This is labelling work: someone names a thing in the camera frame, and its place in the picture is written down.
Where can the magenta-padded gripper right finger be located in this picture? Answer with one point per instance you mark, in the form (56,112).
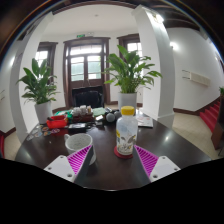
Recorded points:
(163,166)

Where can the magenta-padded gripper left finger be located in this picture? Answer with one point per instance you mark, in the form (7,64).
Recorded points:
(60,166)

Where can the clear yellow-capped drink bottle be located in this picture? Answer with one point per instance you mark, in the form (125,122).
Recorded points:
(126,135)

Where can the white speckled mug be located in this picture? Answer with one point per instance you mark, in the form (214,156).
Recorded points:
(77,142)

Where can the round printed sticker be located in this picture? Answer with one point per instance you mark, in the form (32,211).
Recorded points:
(55,131)
(46,133)
(45,128)

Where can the flat black box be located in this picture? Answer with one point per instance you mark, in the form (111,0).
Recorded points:
(77,127)

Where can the red container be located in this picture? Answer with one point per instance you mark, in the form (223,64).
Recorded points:
(56,122)

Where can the printed magazine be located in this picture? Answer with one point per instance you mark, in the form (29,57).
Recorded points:
(145,120)

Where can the brown tray with white cups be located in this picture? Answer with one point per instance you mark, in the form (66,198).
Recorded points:
(83,115)

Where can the red carpeted staircase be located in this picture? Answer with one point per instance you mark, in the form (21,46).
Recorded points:
(1,146)
(211,115)

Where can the green cloth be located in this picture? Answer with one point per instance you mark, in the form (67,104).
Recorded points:
(99,111)

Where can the grey headphones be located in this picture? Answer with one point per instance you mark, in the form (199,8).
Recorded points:
(111,116)

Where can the black chair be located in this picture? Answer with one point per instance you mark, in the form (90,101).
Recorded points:
(87,98)

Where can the potted leafy plant, white pot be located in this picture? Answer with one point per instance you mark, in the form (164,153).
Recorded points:
(128,71)
(38,85)

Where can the brown glazed double door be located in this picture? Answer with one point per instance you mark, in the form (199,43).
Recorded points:
(86,66)

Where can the brown framed window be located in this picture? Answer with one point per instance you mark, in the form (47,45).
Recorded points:
(43,55)
(131,45)

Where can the green exit sign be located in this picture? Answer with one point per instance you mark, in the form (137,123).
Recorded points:
(81,34)

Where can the white wall radiator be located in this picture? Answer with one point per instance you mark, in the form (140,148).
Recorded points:
(199,78)

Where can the glowing wall lamp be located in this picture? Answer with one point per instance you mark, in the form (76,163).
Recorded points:
(173,45)

